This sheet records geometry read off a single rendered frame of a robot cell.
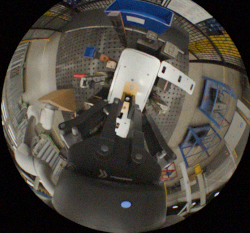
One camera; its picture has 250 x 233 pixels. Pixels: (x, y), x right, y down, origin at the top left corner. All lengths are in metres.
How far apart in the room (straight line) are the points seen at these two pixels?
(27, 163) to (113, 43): 1.08
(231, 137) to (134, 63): 7.95
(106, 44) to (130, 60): 0.44
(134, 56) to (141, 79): 0.13
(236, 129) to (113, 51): 7.98
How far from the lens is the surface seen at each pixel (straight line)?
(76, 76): 0.40
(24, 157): 0.57
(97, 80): 0.37
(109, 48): 0.82
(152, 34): 0.44
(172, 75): 0.52
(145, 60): 0.47
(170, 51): 0.46
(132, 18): 0.45
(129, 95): 0.22
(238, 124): 7.72
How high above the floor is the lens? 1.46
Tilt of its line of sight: 65 degrees down
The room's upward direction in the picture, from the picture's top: 171 degrees counter-clockwise
